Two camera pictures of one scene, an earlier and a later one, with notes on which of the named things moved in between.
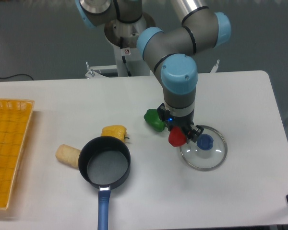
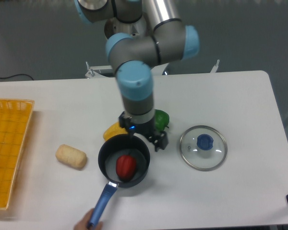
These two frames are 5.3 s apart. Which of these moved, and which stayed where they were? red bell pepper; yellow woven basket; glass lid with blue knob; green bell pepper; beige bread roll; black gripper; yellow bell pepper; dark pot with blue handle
Moved: dark pot with blue handle; black gripper; red bell pepper
Stayed: glass lid with blue knob; yellow bell pepper; yellow woven basket; beige bread roll; green bell pepper
